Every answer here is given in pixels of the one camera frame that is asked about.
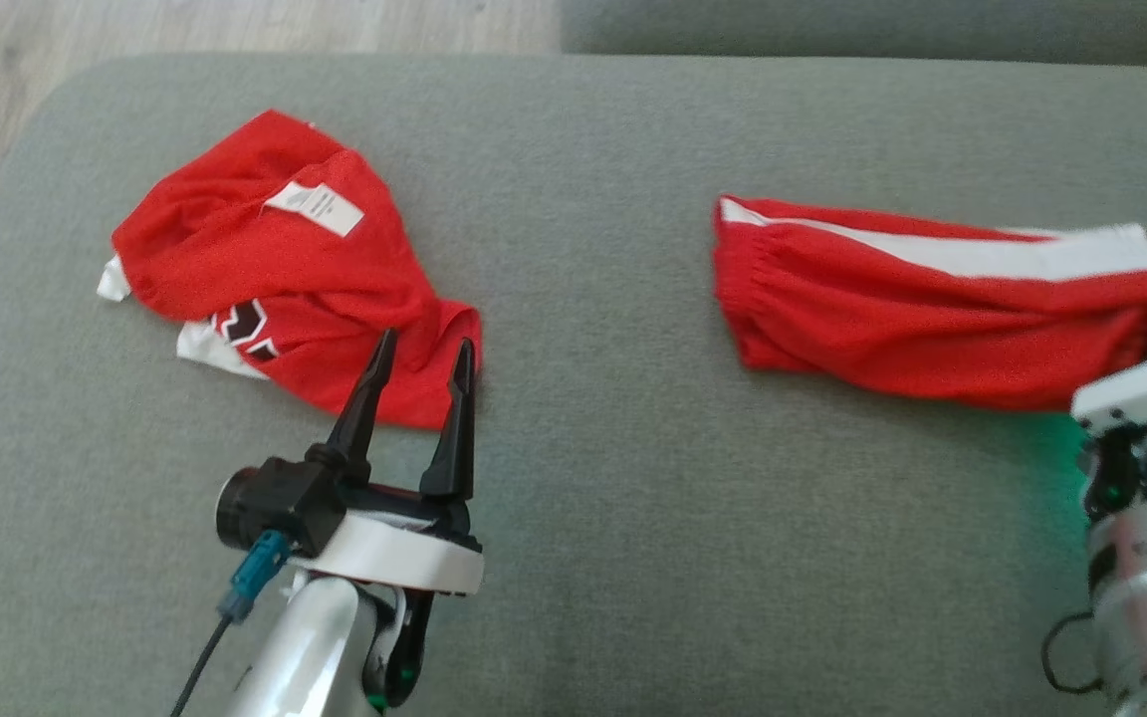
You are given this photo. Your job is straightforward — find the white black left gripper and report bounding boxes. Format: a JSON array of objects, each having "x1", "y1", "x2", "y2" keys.
[{"x1": 290, "y1": 329, "x2": 487, "y2": 598}]

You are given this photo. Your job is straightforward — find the red jersey white sleeves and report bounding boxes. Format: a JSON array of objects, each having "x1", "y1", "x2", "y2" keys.
[{"x1": 96, "y1": 108, "x2": 485, "y2": 431}]

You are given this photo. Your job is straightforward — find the red shorts white stripe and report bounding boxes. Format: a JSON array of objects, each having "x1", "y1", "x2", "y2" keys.
[{"x1": 711, "y1": 194, "x2": 1147, "y2": 412}]

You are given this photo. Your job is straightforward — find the large grey sofa seat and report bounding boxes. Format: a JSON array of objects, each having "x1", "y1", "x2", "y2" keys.
[{"x1": 0, "y1": 52, "x2": 1147, "y2": 717}]

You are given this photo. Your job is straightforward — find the grey sofa ottoman cushion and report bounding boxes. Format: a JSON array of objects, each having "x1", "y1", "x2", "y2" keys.
[{"x1": 559, "y1": 0, "x2": 1147, "y2": 69}]

